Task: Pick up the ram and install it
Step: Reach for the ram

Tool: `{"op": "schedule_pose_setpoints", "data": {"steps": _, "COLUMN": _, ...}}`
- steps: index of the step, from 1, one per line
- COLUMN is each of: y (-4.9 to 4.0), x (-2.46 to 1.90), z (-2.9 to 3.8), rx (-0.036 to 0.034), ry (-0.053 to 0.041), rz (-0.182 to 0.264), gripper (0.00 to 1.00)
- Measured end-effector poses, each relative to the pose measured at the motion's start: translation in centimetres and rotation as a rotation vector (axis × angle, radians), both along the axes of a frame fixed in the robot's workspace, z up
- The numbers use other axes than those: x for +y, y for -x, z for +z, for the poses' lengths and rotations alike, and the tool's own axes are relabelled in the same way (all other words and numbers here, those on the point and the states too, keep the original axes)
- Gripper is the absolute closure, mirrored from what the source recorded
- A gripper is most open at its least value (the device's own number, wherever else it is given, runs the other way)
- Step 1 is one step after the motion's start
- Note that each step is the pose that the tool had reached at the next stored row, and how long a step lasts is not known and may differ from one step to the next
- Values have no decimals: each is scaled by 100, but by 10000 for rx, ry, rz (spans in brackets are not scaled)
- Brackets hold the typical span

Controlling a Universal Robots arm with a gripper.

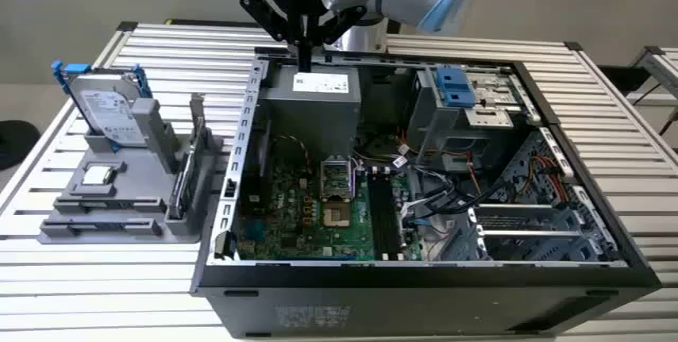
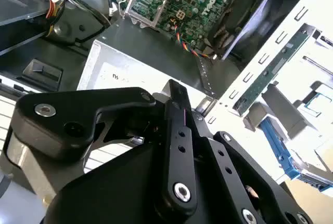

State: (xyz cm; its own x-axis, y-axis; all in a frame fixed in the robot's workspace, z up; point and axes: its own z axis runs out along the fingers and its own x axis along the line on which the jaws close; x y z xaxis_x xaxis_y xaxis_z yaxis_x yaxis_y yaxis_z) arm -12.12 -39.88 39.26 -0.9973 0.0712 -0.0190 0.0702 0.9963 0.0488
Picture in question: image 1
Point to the grey metal drive cage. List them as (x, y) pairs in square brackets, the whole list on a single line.
[(488, 117)]

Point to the hard disk in blue carrier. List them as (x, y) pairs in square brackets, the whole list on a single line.
[(101, 108)]

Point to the grey metal disk bay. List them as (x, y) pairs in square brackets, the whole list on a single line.
[(525, 209)]

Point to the blue expansion slot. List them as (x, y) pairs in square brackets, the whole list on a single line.
[(318, 256)]

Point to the black open PC case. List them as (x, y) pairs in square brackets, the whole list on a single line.
[(372, 306)]

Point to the black round stand base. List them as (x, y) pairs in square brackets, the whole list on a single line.
[(17, 143)]

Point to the green motherboard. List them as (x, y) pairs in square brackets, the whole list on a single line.
[(289, 207)]

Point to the grey power supply unit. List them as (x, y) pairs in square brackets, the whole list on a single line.
[(313, 124)]

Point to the white barcode sticker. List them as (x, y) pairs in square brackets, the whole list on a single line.
[(329, 250)]

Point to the slatted metal side table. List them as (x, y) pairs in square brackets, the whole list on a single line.
[(657, 76)]

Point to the blue VGA port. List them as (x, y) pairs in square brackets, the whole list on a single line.
[(253, 229)]

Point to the flat black board chip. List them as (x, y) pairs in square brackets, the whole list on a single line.
[(290, 243)]

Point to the grey plastic parts rack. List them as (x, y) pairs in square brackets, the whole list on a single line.
[(143, 183)]

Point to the orange square inductor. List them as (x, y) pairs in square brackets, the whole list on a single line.
[(308, 221), (308, 210), (309, 200)]

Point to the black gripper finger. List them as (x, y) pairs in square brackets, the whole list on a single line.
[(318, 28), (281, 20)]

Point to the silver CPU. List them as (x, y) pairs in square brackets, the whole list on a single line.
[(98, 175)]

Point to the blue plastic drive latch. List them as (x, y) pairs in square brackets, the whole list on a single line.
[(453, 88)]

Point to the black RAM slot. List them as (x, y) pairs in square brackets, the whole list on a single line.
[(389, 217), (377, 217), (397, 217), (384, 217)]

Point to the Nvidia Quadro graphics card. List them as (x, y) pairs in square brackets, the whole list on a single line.
[(196, 151)]

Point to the CPU socket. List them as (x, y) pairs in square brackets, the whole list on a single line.
[(337, 217)]

